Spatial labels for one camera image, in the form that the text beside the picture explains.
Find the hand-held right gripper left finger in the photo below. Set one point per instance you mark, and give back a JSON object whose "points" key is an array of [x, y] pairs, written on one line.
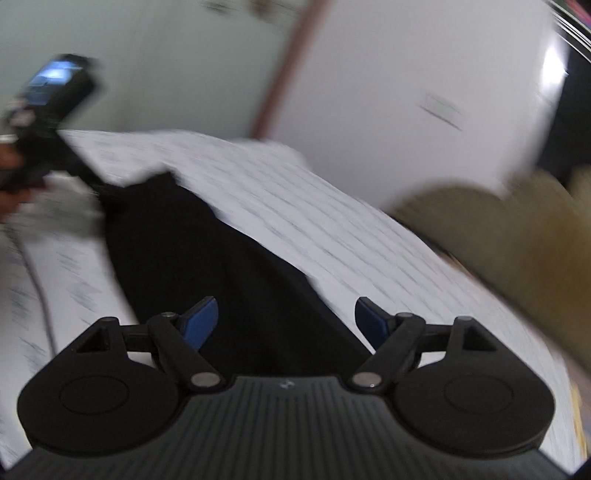
{"points": [[201, 323]]}

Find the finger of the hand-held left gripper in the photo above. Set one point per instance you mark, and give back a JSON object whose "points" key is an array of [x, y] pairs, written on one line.
{"points": [[78, 159]]}

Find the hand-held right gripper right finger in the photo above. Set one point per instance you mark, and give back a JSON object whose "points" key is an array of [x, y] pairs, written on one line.
{"points": [[371, 323]]}

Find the black pants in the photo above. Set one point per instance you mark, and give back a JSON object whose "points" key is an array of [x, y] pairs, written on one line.
{"points": [[207, 258]]}

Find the person's left hand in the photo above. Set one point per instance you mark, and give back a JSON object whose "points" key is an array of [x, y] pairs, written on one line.
{"points": [[16, 199]]}

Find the grey cloth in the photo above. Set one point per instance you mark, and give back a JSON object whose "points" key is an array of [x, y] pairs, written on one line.
{"points": [[64, 212]]}

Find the white printed bedsheet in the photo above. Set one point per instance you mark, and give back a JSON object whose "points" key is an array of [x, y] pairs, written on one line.
{"points": [[323, 217]]}

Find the olive ribbed pillow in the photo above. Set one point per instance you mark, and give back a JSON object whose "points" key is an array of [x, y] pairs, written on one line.
{"points": [[508, 240]]}

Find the white wall switch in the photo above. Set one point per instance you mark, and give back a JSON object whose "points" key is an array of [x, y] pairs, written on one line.
{"points": [[443, 111]]}

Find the brown door frame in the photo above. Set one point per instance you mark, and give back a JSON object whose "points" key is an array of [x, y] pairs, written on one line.
{"points": [[286, 69]]}

